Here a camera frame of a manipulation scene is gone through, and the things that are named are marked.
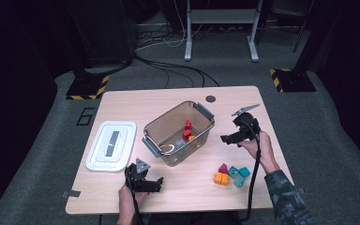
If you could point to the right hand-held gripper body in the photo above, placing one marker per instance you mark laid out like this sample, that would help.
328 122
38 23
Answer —
248 126

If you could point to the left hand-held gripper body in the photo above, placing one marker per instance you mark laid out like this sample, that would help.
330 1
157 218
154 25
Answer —
137 179

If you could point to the teal toy block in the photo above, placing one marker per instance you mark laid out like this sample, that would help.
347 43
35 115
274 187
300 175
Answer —
244 172
233 172
180 144
239 181

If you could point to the magenta toy block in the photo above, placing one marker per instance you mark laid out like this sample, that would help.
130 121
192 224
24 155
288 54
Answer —
223 169

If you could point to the wide orange toy block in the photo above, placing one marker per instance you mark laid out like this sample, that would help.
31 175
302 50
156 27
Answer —
221 178

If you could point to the red toy block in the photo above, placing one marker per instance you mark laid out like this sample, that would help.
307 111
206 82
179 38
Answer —
187 124
187 134

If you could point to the transparent plastic storage box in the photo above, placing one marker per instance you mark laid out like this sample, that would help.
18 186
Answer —
165 125

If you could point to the person's left hand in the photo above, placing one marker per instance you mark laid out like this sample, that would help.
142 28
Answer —
128 198

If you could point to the person's right hand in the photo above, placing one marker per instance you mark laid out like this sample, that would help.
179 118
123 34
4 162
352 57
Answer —
265 150

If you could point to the dark round table grommet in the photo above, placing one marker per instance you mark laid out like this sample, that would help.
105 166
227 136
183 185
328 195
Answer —
210 99

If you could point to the white storage box lid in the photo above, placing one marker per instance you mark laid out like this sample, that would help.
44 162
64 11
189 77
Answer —
122 131

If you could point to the striped black stand base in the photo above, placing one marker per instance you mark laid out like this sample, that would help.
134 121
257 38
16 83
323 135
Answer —
293 81
84 89

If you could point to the grey tape piece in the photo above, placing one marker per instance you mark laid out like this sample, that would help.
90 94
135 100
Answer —
301 190
71 194

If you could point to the dark cabinet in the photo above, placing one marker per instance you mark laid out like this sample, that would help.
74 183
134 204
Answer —
109 31

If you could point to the white desk frame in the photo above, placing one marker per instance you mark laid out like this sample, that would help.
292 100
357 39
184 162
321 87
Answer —
222 15

